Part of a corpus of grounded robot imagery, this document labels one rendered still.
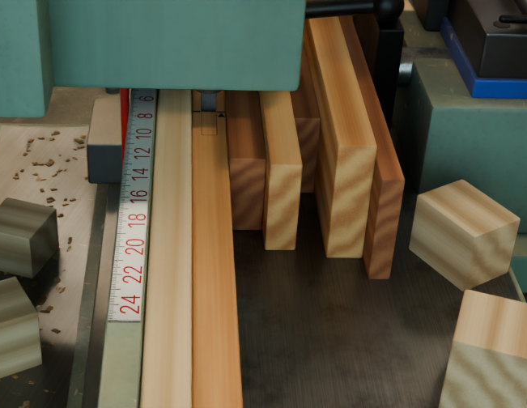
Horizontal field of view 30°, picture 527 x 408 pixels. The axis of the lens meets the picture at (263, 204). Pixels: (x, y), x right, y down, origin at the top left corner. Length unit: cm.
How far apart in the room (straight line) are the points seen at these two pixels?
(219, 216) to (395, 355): 11
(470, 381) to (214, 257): 13
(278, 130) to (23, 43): 14
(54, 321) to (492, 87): 31
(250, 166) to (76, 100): 207
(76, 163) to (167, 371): 43
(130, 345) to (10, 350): 21
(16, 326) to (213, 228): 16
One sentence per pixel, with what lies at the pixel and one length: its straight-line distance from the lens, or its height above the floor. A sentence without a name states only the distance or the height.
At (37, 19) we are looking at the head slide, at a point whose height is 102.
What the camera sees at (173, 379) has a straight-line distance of 39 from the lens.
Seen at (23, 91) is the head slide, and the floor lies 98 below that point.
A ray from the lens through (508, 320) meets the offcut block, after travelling 45.
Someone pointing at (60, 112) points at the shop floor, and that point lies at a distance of 254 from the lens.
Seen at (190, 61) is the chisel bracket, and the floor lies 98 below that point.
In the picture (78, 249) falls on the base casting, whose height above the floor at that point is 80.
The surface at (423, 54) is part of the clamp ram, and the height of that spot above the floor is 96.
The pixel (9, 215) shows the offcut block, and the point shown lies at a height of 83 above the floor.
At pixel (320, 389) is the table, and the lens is 46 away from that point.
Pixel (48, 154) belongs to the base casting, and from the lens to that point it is 82.
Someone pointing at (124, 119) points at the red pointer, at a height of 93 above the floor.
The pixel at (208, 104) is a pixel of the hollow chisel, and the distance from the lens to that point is 59.
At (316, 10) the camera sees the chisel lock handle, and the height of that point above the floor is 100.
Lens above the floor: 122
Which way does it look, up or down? 34 degrees down
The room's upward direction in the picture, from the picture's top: 4 degrees clockwise
